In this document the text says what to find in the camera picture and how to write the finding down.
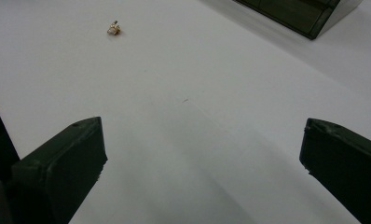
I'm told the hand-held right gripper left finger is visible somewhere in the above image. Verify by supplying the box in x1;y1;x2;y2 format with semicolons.
6;117;108;224

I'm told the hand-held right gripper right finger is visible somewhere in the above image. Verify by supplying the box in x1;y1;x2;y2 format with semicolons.
299;118;371;224

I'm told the smoky transparent storage box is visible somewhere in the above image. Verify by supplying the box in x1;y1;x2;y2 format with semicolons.
233;0;364;40

